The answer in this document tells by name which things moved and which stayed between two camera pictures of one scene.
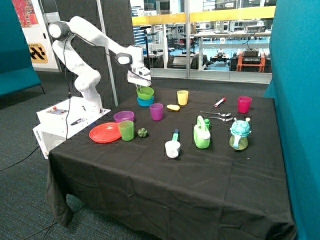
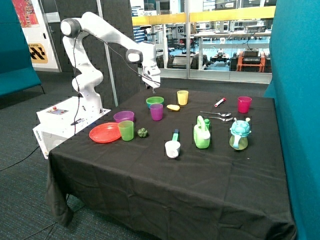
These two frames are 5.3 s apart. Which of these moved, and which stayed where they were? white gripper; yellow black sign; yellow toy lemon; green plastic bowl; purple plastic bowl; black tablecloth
Moved: white gripper; green plastic bowl
Stayed: yellow black sign; purple plastic bowl; yellow toy lemon; black tablecloth
